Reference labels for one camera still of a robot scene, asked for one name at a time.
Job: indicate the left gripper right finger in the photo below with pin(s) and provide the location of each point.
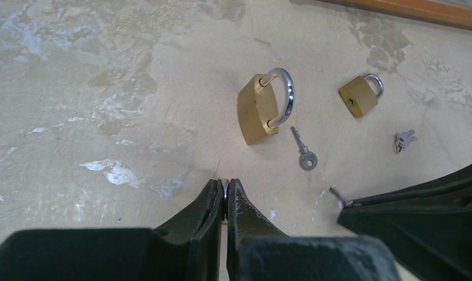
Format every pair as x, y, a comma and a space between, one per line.
258, 250

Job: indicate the orange wooden shelf rack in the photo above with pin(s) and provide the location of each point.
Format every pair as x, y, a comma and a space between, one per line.
426, 11

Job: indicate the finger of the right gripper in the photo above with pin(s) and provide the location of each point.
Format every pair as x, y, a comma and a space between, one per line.
427, 227

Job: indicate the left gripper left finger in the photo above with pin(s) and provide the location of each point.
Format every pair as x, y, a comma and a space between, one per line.
186, 247

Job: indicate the key of large padlock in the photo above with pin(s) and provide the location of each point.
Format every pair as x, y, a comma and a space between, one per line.
307, 159

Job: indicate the long shackle brass padlock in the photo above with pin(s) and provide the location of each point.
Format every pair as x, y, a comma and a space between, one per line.
225, 186

